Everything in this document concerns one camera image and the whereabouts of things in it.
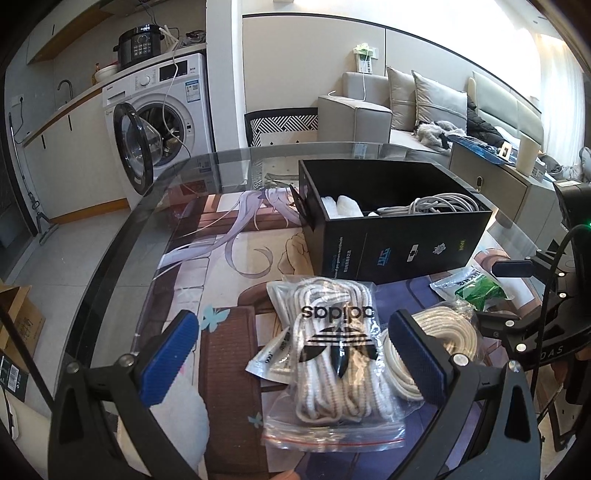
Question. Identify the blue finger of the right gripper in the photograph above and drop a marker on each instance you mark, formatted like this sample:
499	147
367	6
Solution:
512	269

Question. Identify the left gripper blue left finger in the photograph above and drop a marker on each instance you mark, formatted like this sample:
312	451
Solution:
159	362

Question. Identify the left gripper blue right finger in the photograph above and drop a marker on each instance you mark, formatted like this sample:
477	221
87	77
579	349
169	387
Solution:
425	358

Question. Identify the green white medicine packet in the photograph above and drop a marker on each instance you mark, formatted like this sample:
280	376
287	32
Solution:
473	285

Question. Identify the bagged white laces adidas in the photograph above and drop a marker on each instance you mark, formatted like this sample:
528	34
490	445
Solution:
330	357

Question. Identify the black cardboard storage box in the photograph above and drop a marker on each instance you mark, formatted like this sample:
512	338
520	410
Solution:
383	249

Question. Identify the white foam wrap piece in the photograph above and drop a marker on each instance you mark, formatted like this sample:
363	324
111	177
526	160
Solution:
330	207

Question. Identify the white plush toy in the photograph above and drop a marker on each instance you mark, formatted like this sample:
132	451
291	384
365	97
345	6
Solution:
348	208

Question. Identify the person left hand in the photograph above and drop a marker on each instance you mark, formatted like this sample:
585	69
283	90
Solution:
286	475

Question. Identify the grey side cabinet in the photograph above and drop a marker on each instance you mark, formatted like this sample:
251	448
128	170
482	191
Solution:
529	203

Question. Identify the white paper cup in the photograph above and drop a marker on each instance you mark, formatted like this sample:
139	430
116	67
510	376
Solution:
527	155

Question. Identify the grey puffer jacket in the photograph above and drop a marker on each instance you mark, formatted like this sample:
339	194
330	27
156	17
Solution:
579	171

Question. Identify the anime printed desk mat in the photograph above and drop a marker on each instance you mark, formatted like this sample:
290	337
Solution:
176	261

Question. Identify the brown cardboard box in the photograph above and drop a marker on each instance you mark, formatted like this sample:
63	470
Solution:
27	319

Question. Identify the black jacket on sofa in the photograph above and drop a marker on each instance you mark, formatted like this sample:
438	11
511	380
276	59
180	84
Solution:
480	129

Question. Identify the grey fluffy cloth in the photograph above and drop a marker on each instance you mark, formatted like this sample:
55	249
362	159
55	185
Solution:
435	135

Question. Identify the grey cushion right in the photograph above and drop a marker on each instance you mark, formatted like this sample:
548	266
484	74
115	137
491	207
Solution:
435	102

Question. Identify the floor mop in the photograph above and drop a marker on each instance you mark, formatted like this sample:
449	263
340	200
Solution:
44	226

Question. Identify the beige cushion left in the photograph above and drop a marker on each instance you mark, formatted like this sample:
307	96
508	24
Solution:
402	99

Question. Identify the beige grey sofa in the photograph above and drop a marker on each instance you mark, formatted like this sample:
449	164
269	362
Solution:
362	113

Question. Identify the white washing machine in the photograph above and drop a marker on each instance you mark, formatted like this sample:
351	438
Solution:
157	117

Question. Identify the black white patterned chair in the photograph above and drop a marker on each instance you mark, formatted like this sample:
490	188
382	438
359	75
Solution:
281	126

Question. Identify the black kitchen faucet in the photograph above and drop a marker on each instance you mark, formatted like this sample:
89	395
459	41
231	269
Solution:
64	93

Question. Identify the white bowl on counter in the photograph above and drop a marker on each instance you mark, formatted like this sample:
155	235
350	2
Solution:
106	72

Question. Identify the black pressure cooker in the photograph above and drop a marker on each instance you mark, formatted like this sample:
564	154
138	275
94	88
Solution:
137	45

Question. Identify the wall socket with charger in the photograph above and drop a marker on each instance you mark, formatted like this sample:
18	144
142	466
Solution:
365	55

